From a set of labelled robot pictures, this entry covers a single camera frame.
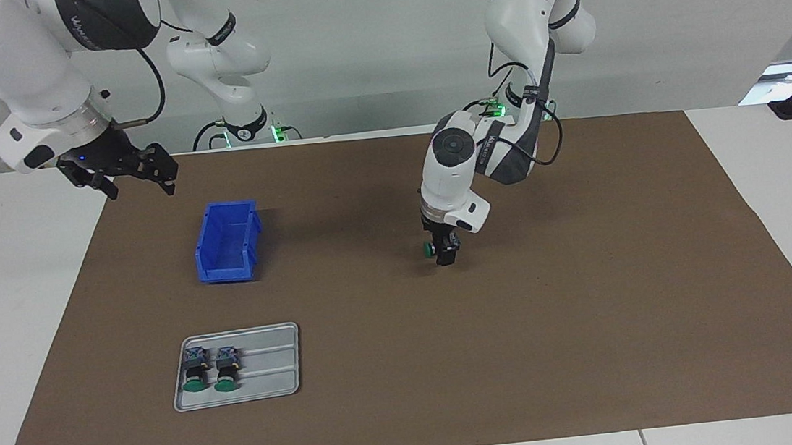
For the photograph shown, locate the grey metal tray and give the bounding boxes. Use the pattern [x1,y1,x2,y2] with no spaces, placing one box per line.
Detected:
[166,321,306,414]

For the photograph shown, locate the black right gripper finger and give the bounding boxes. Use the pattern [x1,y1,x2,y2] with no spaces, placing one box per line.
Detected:
[134,140,183,200]
[57,160,122,207]

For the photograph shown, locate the blue plastic bin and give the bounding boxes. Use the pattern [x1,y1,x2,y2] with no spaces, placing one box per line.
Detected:
[190,198,268,287]

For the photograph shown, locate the brown table mat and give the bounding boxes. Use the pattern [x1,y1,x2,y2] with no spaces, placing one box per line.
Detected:
[0,96,792,445]

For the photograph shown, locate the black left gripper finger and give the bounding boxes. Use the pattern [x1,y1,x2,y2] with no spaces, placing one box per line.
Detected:
[436,237,463,268]

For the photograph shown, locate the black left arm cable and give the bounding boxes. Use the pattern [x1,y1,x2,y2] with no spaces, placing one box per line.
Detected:
[484,36,567,171]

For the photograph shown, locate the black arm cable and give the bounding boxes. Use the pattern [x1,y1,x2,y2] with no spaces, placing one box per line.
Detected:
[484,36,567,171]
[105,46,169,128]

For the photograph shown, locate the black base cable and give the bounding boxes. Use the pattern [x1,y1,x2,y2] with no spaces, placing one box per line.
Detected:
[190,119,229,153]

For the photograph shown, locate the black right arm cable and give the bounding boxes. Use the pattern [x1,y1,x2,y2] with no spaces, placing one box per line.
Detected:
[105,46,169,128]

